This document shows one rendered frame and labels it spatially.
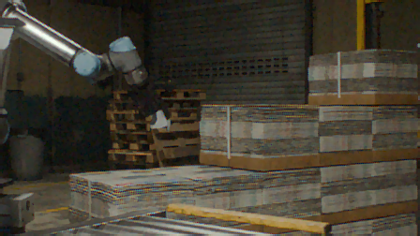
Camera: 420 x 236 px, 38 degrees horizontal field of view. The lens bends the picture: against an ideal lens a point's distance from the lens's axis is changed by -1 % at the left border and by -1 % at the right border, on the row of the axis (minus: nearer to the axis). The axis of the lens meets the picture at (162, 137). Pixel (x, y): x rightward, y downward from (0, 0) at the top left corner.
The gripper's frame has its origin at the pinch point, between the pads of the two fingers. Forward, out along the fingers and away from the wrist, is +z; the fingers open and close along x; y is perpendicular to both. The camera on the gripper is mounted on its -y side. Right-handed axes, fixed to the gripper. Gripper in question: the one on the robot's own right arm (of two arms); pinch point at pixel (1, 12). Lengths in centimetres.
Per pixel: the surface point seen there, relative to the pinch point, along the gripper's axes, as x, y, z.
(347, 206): -166, 35, 19
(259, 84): -814, -127, -302
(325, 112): -150, 0, 13
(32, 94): -617, -88, -600
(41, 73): -631, -123, -598
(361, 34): -239, -53, 3
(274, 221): -51, 36, 34
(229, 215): -53, 35, 22
